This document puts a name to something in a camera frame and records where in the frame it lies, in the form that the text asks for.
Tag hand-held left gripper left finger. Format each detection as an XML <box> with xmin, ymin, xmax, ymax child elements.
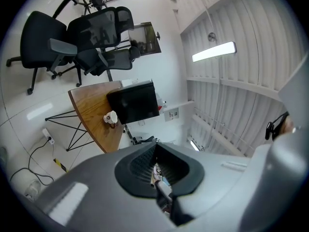
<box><xmin>36</xmin><ymin>141</ymin><xmax>178</xmax><ymax>232</ymax></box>

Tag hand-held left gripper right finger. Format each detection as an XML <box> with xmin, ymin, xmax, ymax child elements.
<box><xmin>155</xmin><ymin>141</ymin><xmax>252</xmax><ymax>229</ymax></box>

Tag white bowl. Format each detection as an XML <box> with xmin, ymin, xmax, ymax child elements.
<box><xmin>103</xmin><ymin>110</ymin><xmax>119</xmax><ymax>127</ymax></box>

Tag small ceiling light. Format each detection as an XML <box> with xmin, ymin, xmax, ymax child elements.
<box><xmin>189</xmin><ymin>140</ymin><xmax>201</xmax><ymax>152</ymax></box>

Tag yellow black hazard tape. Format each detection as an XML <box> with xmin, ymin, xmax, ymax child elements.
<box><xmin>53</xmin><ymin>158</ymin><xmax>69</xmax><ymax>173</ymax></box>

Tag person's cream shirt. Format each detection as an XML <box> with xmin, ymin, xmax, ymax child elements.
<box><xmin>240</xmin><ymin>127</ymin><xmax>309</xmax><ymax>232</ymax></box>

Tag person's white shoe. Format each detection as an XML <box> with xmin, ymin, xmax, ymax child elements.
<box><xmin>24</xmin><ymin>179</ymin><xmax>42</xmax><ymax>201</ymax></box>

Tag white power strip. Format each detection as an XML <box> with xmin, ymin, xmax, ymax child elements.
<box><xmin>42</xmin><ymin>128</ymin><xmax>56</xmax><ymax>145</ymax></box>

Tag black eyeglasses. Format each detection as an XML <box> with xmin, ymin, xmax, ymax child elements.
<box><xmin>265</xmin><ymin>111</ymin><xmax>290</xmax><ymax>141</ymax></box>

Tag black box cabinet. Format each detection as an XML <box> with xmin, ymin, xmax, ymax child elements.
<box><xmin>106</xmin><ymin>81</ymin><xmax>161</xmax><ymax>126</ymax></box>

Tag white paper sheet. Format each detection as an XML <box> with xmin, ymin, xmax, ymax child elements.
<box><xmin>120</xmin><ymin>79</ymin><xmax>140</xmax><ymax>88</ymax></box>

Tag grey head-worn device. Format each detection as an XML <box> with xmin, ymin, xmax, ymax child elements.
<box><xmin>277</xmin><ymin>54</ymin><xmax>309</xmax><ymax>106</ymax></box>

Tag long ceiling light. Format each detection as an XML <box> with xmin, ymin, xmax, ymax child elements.
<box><xmin>191</xmin><ymin>41</ymin><xmax>238</xmax><ymax>63</ymax></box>

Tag black wire table legs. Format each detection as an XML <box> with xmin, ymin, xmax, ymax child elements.
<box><xmin>44</xmin><ymin>109</ymin><xmax>95</xmax><ymax>152</ymax></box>

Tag black power cable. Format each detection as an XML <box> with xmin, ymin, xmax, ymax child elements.
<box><xmin>9</xmin><ymin>136</ymin><xmax>55</xmax><ymax>186</ymax></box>

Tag white wall notice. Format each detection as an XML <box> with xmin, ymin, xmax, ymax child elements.
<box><xmin>164</xmin><ymin>107</ymin><xmax>180</xmax><ymax>123</ymax></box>

